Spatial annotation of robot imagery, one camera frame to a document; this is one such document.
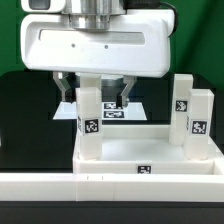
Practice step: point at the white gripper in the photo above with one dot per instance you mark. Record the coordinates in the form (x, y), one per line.
(136, 44)

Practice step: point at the white desk top tray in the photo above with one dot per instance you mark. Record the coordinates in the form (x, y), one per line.
(126, 148)

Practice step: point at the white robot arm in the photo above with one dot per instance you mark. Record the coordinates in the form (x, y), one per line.
(95, 15)

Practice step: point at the marker tag sheet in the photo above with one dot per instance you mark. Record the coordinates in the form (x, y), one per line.
(134, 111)

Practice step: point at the white L-shaped fence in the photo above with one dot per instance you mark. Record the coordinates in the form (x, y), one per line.
(111, 187)

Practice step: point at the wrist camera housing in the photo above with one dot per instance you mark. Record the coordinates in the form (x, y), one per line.
(44, 6)

